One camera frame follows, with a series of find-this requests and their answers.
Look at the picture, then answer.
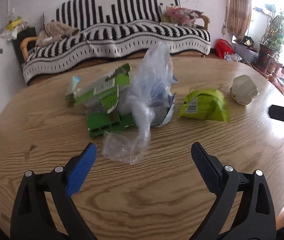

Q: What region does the pink floral cushion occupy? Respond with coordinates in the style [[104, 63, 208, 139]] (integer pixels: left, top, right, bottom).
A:
[[159, 4, 203, 28]]

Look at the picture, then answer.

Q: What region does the green flat box piece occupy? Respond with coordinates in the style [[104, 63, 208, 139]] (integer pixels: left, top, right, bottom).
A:
[[86, 112, 135, 138]]

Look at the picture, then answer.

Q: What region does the brown patterned curtain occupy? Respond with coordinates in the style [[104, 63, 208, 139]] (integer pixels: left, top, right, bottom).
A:
[[227, 0, 252, 40]]

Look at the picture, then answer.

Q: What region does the beige plush toy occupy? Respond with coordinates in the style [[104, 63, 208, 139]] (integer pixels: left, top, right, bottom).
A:
[[35, 21, 80, 47]]

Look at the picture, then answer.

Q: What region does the green white torn carton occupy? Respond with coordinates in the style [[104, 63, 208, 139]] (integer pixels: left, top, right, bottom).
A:
[[65, 63, 131, 113]]

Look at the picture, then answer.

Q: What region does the crumpled grey paper cup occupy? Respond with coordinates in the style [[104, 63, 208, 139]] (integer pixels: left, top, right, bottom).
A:
[[230, 75, 259, 106]]

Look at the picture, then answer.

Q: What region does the grey storage box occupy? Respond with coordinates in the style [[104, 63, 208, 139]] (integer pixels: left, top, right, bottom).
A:
[[232, 36, 258, 63]]

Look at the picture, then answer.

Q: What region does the clear plastic bag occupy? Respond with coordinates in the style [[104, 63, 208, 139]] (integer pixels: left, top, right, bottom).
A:
[[102, 42, 173, 165]]

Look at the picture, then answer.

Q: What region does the red plastic bag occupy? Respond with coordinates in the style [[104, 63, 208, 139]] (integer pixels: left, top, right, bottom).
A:
[[215, 38, 234, 59]]

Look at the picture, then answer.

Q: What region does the black white striped sofa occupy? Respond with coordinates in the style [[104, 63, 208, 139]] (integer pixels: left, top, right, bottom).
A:
[[20, 0, 211, 83]]

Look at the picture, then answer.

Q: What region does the wooden oval table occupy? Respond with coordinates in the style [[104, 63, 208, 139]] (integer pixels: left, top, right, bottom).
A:
[[0, 56, 284, 239]]

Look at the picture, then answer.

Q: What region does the lime green snack wrapper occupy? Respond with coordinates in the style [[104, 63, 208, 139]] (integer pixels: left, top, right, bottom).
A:
[[178, 89, 230, 123]]

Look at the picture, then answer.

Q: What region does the potted green plant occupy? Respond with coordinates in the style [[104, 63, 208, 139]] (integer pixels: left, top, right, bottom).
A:
[[255, 12, 284, 74]]

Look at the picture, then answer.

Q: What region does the blue white bag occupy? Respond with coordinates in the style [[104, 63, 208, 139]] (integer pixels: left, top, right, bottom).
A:
[[150, 76, 178, 127]]

